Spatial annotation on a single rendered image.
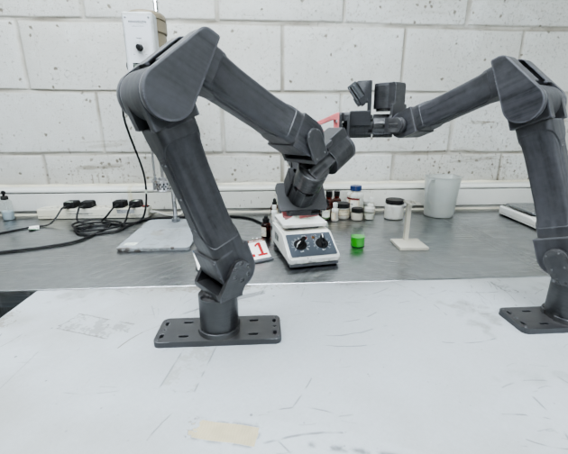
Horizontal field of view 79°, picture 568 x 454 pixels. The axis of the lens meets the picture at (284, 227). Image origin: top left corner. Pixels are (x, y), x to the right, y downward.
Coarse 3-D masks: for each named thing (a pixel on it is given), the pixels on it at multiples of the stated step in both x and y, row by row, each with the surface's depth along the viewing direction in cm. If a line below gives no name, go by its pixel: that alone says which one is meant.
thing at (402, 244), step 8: (408, 200) 97; (408, 208) 97; (408, 216) 98; (408, 224) 99; (408, 232) 99; (392, 240) 100; (400, 240) 100; (408, 240) 100; (416, 240) 100; (400, 248) 94; (408, 248) 94; (416, 248) 94; (424, 248) 94
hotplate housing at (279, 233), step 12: (276, 228) 93; (300, 228) 90; (312, 228) 90; (324, 228) 90; (276, 240) 94; (288, 252) 83; (288, 264) 84; (300, 264) 82; (312, 264) 83; (324, 264) 84
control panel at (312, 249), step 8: (320, 232) 88; (328, 232) 88; (288, 240) 85; (296, 240) 85; (312, 240) 86; (328, 240) 87; (312, 248) 84; (320, 248) 84; (328, 248) 85; (296, 256) 82; (304, 256) 82
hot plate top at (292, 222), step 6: (276, 216) 95; (282, 216) 95; (318, 216) 95; (282, 222) 89; (288, 222) 89; (294, 222) 89; (300, 222) 89; (306, 222) 89; (312, 222) 89; (318, 222) 89; (324, 222) 89; (288, 228) 87
